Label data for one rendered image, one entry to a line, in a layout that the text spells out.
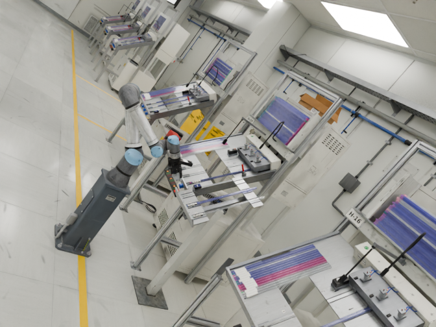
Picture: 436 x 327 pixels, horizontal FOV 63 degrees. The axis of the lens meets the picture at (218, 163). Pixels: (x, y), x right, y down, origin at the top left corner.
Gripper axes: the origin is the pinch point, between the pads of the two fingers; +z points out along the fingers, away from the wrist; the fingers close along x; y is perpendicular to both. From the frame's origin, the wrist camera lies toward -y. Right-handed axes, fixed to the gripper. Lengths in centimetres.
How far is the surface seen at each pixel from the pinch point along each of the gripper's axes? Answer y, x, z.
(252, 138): -73, -33, -3
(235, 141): -63, -49, 5
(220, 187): -26.7, 10.0, 7.2
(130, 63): -22, -460, 36
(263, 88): -133, -135, -5
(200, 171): -19.0, -12.9, 5.3
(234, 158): -51, -21, 5
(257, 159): -61, 1, -3
